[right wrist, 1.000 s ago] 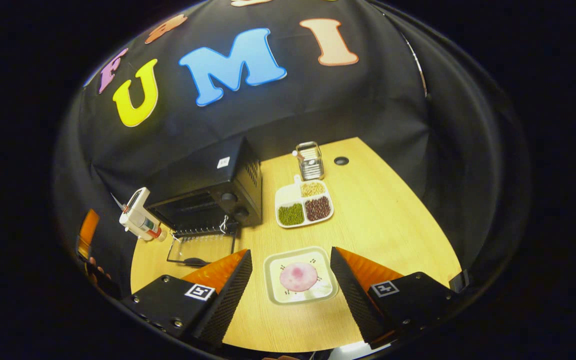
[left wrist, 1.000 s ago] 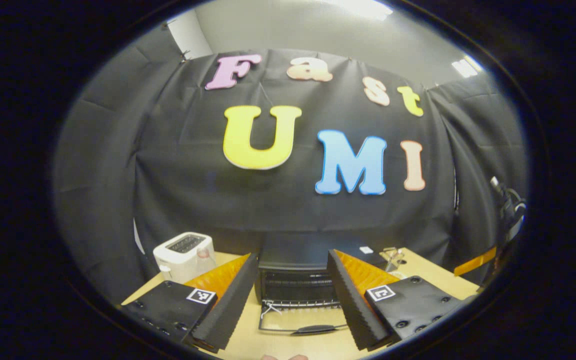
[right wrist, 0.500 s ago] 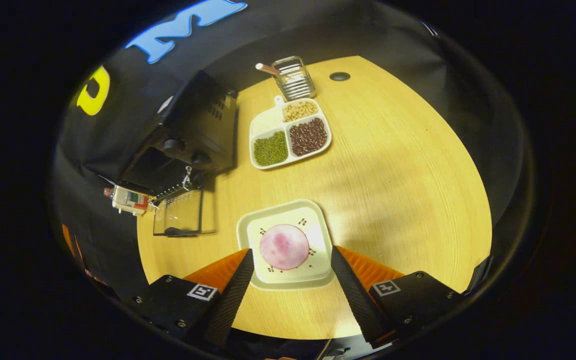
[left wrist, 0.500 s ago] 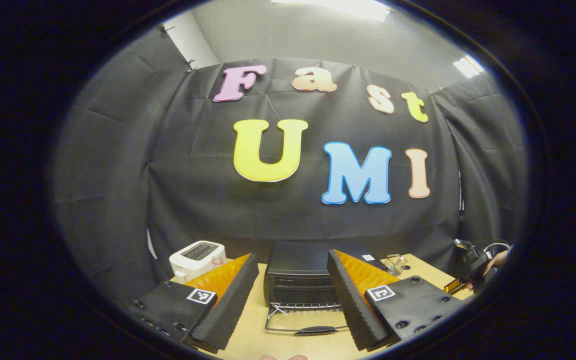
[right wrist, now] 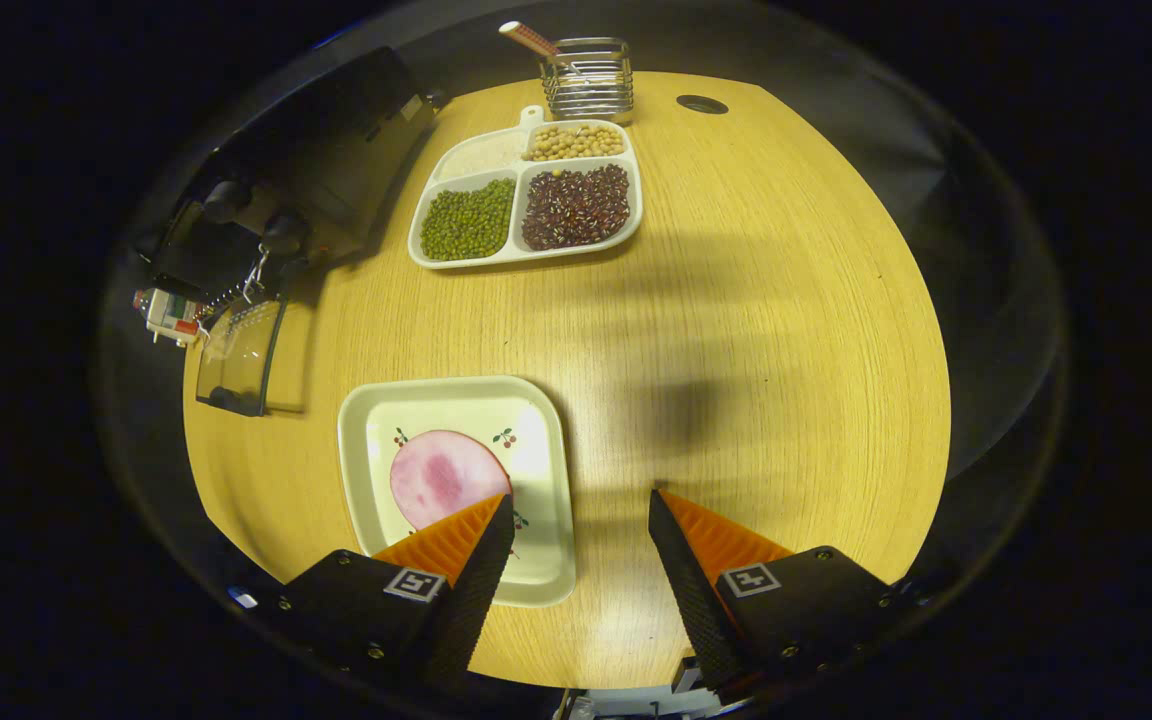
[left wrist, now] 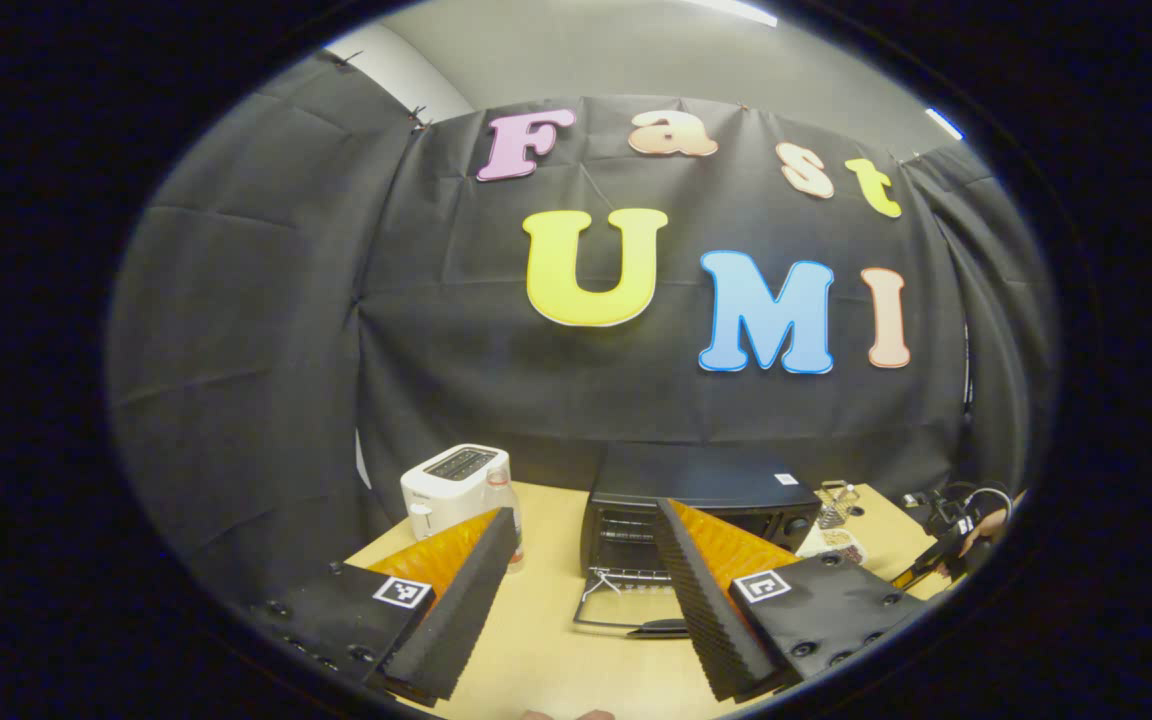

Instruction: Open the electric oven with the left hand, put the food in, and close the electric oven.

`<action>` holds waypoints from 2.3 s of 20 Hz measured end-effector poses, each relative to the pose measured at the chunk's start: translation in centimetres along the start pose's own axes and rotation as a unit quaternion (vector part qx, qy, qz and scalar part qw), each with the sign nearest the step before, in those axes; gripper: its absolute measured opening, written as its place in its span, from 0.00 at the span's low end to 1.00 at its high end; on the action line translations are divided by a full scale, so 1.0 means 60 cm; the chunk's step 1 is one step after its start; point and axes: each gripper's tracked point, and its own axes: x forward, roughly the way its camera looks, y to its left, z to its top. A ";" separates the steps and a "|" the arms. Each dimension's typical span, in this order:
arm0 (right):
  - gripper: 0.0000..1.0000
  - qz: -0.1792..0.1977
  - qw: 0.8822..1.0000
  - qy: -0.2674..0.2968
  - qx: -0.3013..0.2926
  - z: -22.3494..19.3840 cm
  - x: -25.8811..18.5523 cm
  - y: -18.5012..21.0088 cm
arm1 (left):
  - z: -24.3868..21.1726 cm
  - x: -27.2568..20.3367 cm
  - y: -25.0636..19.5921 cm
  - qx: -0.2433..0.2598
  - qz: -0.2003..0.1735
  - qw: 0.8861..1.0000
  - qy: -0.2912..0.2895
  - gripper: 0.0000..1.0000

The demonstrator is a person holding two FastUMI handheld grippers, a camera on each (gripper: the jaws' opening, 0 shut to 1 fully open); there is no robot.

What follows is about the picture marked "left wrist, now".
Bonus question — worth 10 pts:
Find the black electric oven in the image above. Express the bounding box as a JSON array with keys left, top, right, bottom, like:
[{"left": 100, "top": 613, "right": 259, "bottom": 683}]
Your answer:
[{"left": 572, "top": 443, "right": 824, "bottom": 641}]

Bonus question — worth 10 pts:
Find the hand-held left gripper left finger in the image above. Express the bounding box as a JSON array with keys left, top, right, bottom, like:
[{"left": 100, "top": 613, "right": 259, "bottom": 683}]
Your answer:
[{"left": 251, "top": 505, "right": 520, "bottom": 706}]

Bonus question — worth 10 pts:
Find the white toaster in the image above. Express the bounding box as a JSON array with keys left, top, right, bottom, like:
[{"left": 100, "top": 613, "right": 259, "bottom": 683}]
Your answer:
[{"left": 400, "top": 443, "right": 513, "bottom": 542}]

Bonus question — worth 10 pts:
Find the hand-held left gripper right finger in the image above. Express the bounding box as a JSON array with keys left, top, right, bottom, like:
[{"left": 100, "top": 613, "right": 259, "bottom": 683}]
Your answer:
[{"left": 653, "top": 497, "right": 932, "bottom": 703}]

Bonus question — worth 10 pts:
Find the white divided dish of beans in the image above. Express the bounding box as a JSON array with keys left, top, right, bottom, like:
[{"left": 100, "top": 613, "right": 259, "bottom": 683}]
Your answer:
[{"left": 796, "top": 525, "right": 869, "bottom": 567}]

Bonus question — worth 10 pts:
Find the large ceiling light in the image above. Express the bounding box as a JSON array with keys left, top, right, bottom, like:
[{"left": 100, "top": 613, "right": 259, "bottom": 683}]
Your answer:
[{"left": 701, "top": 0, "right": 779, "bottom": 28}]

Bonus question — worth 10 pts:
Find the metal wire holder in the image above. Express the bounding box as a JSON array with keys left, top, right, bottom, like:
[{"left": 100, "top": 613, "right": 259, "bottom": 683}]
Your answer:
[{"left": 816, "top": 480, "right": 863, "bottom": 531}]

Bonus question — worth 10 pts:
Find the clear plastic bottle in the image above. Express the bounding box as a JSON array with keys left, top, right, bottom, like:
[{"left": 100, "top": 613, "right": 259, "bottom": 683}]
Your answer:
[{"left": 486, "top": 465, "right": 527, "bottom": 576}]

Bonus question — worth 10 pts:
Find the metal oven rack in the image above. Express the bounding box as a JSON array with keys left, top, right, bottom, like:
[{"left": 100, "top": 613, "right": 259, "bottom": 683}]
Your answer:
[{"left": 596, "top": 510, "right": 679, "bottom": 584}]

